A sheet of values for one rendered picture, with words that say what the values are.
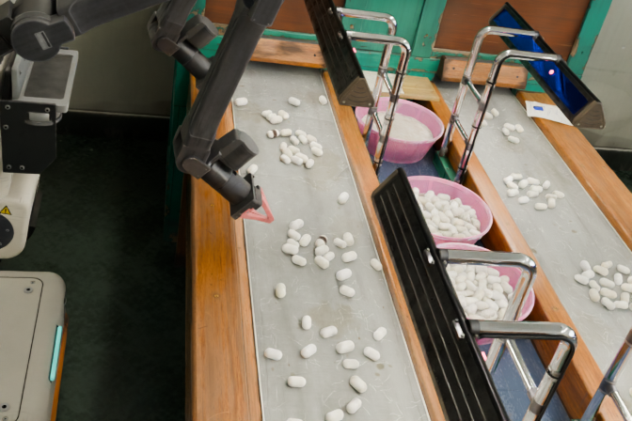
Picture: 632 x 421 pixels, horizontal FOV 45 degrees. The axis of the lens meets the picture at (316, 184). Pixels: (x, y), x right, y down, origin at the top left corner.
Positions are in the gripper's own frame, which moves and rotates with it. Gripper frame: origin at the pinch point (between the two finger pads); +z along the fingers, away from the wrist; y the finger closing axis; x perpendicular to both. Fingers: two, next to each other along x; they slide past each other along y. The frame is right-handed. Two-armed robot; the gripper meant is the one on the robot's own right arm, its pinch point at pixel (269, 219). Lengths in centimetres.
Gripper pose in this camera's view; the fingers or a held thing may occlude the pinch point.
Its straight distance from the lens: 164.7
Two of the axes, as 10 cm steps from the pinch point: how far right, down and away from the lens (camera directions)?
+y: -1.4, -5.6, 8.2
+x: -7.7, 5.8, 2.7
